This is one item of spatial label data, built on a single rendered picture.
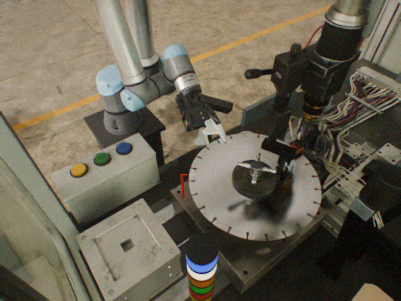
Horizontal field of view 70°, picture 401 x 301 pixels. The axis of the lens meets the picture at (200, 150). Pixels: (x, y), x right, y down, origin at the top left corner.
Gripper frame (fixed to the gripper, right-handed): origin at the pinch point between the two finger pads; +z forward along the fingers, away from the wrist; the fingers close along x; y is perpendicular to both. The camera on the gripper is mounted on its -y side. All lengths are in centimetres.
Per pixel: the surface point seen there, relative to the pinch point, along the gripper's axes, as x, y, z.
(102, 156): -3.3, 33.4, -9.9
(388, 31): -15, -107, -26
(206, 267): 43, 24, 19
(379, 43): -21, -107, -23
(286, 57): 38.3, -5.0, -7.6
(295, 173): 16.5, -10.0, 14.7
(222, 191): 15.0, 9.4, 11.8
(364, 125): -11, -65, 11
